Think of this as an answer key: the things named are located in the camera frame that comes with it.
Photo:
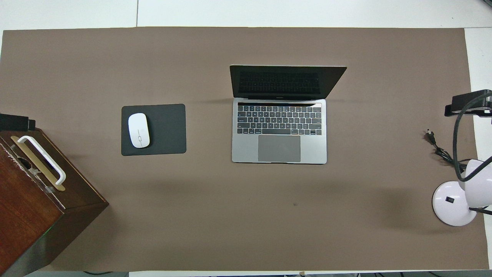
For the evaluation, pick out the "silver Apple laptop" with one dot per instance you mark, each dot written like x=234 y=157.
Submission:
x=278 y=148

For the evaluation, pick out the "dark brown wooden box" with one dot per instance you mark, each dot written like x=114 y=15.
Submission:
x=23 y=215

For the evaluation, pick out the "white desk lamp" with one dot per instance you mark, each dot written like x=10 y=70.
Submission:
x=449 y=204

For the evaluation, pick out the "white computer mouse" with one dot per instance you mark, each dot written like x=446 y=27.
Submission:
x=138 y=127

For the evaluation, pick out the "black mouse pad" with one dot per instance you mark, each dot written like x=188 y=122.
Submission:
x=169 y=130

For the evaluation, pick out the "brown table mat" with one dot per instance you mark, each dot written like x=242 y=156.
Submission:
x=269 y=211

